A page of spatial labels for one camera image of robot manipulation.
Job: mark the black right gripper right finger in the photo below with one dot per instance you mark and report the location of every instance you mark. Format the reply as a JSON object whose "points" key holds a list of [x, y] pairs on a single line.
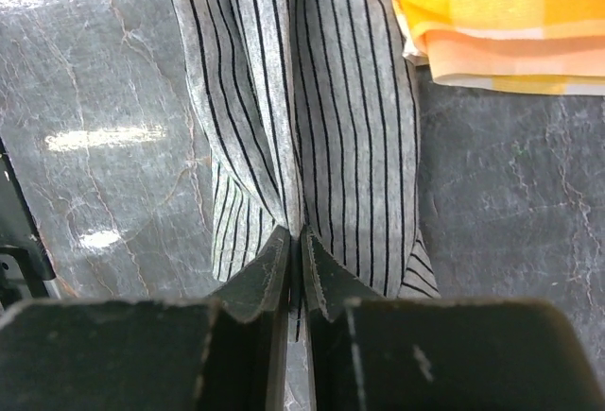
{"points": [[370, 353]]}

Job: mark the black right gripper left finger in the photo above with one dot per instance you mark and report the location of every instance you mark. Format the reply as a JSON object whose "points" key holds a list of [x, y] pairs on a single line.
{"points": [[222, 352]]}

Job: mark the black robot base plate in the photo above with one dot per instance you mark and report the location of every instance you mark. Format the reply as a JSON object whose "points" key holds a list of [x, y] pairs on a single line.
{"points": [[26, 271]]}

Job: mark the orange checkered tablecloth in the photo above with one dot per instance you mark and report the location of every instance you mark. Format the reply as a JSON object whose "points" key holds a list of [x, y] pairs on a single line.
{"points": [[553, 47]]}

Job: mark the grey striped underwear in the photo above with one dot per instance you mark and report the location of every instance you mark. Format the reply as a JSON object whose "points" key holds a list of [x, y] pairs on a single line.
{"points": [[311, 116]]}

